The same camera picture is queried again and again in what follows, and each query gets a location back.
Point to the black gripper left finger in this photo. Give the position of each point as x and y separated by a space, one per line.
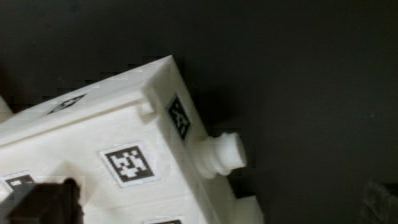
42 203

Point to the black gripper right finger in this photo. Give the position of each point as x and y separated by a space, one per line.
378 212

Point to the white cabinet body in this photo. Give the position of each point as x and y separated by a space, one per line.
115 136

